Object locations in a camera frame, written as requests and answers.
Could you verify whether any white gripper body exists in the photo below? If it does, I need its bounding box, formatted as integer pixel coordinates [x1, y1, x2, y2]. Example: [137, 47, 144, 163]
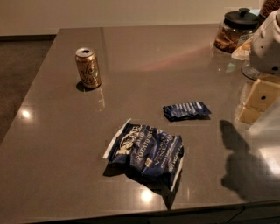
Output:
[249, 9, 280, 74]

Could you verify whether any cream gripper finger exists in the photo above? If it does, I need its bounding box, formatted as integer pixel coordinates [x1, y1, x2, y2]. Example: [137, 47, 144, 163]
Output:
[237, 105, 262, 124]
[245, 76, 280, 112]

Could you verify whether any blue potato chip bag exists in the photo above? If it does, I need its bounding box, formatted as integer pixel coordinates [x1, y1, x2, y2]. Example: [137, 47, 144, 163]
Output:
[103, 120, 185, 192]

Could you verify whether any pale snack packet by jar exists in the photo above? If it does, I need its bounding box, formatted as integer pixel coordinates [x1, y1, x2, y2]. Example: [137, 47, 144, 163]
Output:
[231, 38, 252, 60]

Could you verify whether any glass jar with black lid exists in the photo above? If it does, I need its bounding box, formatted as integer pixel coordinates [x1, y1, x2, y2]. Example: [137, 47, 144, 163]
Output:
[214, 8, 258, 53]

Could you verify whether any glass jar with dark contents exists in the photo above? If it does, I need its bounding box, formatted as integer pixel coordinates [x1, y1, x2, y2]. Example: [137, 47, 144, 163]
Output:
[259, 0, 280, 18]

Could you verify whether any small blue snack packet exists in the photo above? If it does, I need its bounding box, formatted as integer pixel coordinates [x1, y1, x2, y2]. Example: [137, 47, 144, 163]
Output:
[163, 101, 212, 122]

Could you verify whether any gold soda can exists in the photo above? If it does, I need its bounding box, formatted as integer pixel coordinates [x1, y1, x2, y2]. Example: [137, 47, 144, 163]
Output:
[75, 47, 102, 88]

